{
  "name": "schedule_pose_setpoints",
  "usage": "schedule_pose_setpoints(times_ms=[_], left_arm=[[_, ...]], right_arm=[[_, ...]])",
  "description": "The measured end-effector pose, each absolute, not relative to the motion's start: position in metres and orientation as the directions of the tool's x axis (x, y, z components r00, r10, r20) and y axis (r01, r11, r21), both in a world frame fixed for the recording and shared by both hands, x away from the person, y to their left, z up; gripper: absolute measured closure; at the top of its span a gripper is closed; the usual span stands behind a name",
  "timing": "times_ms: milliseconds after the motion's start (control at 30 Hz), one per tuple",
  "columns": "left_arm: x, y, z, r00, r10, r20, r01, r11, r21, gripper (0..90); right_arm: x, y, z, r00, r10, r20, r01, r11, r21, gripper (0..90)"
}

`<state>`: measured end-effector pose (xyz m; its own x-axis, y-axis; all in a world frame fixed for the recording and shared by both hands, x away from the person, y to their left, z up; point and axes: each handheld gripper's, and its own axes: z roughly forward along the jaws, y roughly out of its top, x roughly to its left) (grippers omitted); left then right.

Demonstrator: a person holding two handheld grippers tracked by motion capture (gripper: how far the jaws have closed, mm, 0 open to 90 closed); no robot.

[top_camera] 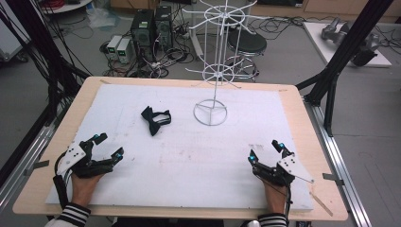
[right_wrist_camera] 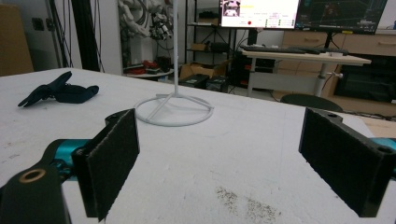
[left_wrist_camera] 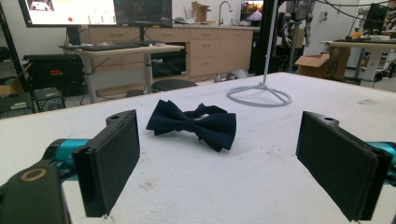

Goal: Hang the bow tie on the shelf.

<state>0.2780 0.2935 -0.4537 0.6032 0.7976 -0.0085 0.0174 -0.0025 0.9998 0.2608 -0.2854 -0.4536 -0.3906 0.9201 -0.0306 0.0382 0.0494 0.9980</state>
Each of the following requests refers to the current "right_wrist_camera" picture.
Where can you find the dark blue cloth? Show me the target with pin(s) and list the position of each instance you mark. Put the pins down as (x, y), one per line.
(73, 93)

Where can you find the black keyboard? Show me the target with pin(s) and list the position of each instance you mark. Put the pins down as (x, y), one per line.
(274, 49)

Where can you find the black round chair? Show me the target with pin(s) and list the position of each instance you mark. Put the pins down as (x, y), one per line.
(311, 102)

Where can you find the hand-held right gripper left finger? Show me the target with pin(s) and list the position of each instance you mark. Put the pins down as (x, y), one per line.
(109, 168)

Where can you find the light wooden cabinet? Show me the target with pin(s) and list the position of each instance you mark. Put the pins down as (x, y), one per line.
(367, 43)

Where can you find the monitor with white screen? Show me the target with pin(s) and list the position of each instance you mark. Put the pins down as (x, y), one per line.
(264, 12)

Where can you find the brown wooden panel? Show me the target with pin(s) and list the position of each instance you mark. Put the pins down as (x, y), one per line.
(14, 43)

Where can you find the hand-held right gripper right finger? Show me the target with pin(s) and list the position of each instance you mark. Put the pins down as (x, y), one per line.
(342, 158)

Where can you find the black box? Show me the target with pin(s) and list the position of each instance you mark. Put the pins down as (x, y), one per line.
(196, 81)
(218, 83)

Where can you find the light wooden desk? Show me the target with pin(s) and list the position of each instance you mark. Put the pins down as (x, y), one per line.
(311, 58)

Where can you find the open cardboard box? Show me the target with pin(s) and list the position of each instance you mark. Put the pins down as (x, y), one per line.
(199, 69)

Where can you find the small round white table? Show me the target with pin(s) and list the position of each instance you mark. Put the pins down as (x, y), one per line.
(149, 74)

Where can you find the monitor with dark screen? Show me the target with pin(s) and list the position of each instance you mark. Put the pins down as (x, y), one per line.
(342, 14)

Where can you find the black upright post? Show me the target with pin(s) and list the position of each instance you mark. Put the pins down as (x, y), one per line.
(85, 34)

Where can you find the black metal shelf rack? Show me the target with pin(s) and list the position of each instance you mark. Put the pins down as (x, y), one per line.
(211, 46)

